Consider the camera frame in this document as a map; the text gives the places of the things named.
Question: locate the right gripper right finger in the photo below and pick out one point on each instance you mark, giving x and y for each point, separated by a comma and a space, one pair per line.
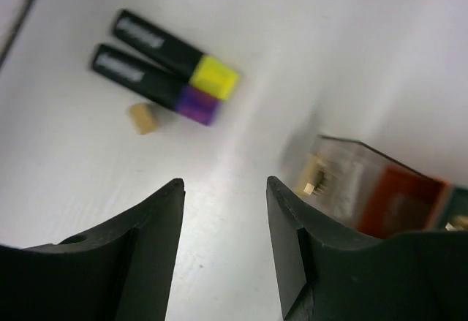
327, 271

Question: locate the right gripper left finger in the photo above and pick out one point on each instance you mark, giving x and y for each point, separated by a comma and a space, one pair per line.
121, 269

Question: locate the small beige eraser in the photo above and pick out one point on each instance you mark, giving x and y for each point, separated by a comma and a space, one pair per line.
143, 117

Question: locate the teal drawer box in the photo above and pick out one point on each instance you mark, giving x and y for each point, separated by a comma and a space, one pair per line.
453, 215

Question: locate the purple cap black highlighter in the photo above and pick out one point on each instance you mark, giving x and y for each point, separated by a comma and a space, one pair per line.
154, 84

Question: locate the yellow cap black highlighter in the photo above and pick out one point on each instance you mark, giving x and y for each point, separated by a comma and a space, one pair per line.
199, 69

